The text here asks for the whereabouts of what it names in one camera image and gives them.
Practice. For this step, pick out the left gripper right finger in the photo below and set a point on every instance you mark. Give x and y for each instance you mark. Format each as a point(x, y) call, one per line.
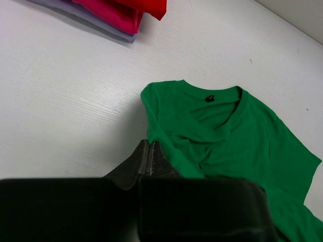
point(157, 165)

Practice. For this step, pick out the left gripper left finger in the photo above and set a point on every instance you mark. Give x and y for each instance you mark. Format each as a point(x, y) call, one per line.
point(126, 174)

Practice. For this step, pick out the green t-shirt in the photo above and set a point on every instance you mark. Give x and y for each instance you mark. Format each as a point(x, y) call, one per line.
point(206, 133)

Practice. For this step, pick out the pink folded t-shirt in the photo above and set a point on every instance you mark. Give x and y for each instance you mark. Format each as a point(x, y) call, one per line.
point(120, 16)

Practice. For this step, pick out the red folded t-shirt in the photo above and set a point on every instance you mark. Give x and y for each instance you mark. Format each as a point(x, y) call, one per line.
point(155, 8)

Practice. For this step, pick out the lavender folded t-shirt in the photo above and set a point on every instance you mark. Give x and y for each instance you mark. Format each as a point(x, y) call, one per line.
point(79, 14)

